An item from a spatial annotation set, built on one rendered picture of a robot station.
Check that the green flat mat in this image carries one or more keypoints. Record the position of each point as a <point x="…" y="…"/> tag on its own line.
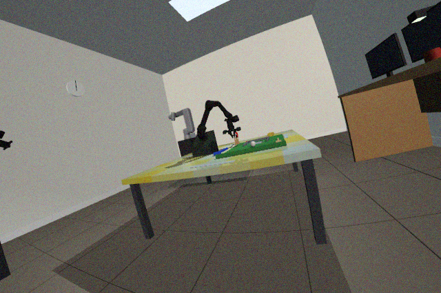
<point x="272" y="139"/>

